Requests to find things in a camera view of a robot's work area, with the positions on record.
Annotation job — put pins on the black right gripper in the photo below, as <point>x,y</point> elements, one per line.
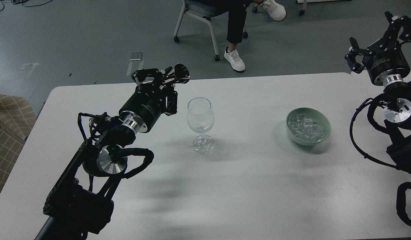
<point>385,57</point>

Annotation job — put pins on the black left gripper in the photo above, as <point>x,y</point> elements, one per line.
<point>153,96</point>

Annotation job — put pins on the steel cocktail jigger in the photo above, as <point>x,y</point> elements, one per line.
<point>177,74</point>

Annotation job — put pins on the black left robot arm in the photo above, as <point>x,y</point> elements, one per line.
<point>81,200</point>

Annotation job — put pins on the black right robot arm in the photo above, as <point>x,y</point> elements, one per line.
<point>389,112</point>

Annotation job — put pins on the clear wine glass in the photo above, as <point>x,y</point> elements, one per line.
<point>200,119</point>

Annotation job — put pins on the green bowl of ice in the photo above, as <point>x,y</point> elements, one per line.
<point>307,126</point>

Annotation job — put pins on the grey tape on floor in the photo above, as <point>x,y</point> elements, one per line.
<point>135,62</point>

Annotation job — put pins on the seated person in black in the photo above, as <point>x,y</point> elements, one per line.
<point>237,12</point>

